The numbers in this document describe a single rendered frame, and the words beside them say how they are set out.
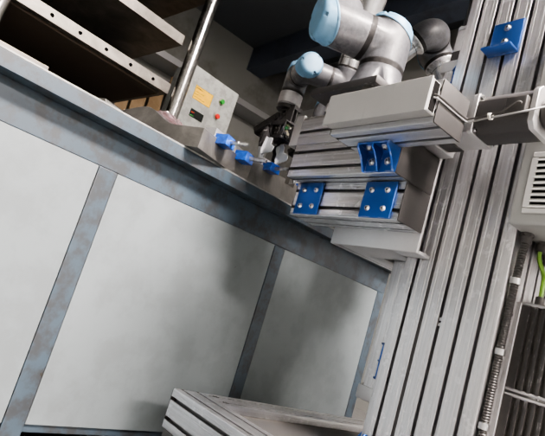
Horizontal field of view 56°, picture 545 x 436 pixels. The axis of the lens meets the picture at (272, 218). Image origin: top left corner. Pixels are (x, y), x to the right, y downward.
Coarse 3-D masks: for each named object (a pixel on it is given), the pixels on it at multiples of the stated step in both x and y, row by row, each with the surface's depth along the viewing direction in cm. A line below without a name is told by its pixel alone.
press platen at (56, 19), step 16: (16, 0) 181; (32, 0) 185; (48, 16) 189; (64, 16) 193; (64, 32) 196; (80, 32) 199; (96, 48) 203; (112, 48) 207; (128, 64) 213; (144, 80) 219; (160, 80) 224; (144, 96) 239
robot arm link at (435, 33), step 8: (416, 24) 176; (424, 24) 175; (432, 24) 175; (440, 24) 176; (416, 32) 174; (424, 32) 174; (432, 32) 174; (440, 32) 175; (448, 32) 178; (416, 40) 174; (424, 40) 174; (432, 40) 175; (440, 40) 177; (448, 40) 180; (416, 48) 176; (424, 48) 176; (432, 48) 179; (440, 48) 180; (408, 56) 177
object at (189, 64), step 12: (216, 0) 233; (204, 12) 230; (204, 24) 229; (204, 36) 230; (192, 48) 227; (192, 60) 226; (180, 72) 226; (192, 72) 227; (180, 84) 224; (180, 96) 223; (168, 108) 222; (180, 108) 224
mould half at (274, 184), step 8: (256, 168) 158; (248, 176) 156; (256, 176) 159; (264, 176) 161; (272, 176) 164; (280, 176) 166; (256, 184) 159; (264, 184) 161; (272, 184) 164; (280, 184) 166; (272, 192) 164; (280, 192) 167; (288, 192) 169; (288, 200) 169
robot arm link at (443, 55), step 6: (444, 48) 181; (450, 48) 184; (420, 54) 187; (426, 54) 184; (432, 54) 183; (438, 54) 183; (444, 54) 182; (450, 54) 182; (420, 60) 189; (426, 60) 185; (432, 60) 184; (438, 60) 182; (444, 60) 182; (420, 66) 194; (426, 66) 186; (432, 66) 184; (438, 66) 183; (426, 72) 188; (432, 72) 186; (438, 72) 183; (438, 78) 183
